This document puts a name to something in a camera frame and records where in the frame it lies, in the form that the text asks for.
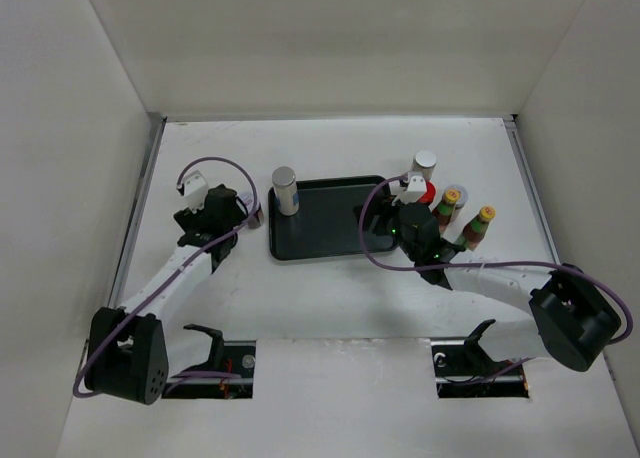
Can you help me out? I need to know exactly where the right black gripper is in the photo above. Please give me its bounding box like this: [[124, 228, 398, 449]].
[[353, 192, 420, 262]]

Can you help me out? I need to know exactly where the small white lid jar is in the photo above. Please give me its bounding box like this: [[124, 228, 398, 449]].
[[239, 191, 264, 229], [445, 184, 469, 213]]

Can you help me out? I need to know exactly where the yellow cap sauce bottle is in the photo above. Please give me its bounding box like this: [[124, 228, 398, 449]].
[[432, 188, 461, 234], [462, 205, 496, 251]]

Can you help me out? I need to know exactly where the white bead jar silver lid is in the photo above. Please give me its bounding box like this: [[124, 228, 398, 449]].
[[272, 166, 299, 216]]

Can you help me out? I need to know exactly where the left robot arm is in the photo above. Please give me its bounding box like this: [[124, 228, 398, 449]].
[[74, 185, 259, 405]]

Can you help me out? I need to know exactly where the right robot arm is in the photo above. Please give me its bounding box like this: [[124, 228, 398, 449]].
[[353, 197, 622, 374]]

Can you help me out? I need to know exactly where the black plastic tray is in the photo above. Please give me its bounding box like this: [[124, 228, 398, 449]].
[[268, 175, 383, 261]]

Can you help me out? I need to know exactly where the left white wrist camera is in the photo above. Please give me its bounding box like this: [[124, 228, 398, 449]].
[[181, 170, 209, 214]]

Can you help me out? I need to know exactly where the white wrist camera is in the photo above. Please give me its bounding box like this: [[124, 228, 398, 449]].
[[181, 170, 209, 214], [392, 172, 428, 206]]

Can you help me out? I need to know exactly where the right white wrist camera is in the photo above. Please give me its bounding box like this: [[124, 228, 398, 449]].
[[392, 172, 428, 206]]

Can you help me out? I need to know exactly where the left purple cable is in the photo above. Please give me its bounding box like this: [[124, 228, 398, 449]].
[[72, 156, 260, 399]]

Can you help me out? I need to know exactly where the purple cable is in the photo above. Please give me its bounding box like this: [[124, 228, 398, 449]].
[[72, 156, 260, 399], [358, 174, 634, 352]]

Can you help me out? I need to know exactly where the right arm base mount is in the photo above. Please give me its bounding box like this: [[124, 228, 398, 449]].
[[430, 320, 529, 399]]

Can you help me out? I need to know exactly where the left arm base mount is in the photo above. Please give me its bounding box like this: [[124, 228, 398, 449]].
[[162, 324, 257, 400]]

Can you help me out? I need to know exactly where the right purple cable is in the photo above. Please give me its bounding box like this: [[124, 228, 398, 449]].
[[358, 174, 634, 352]]

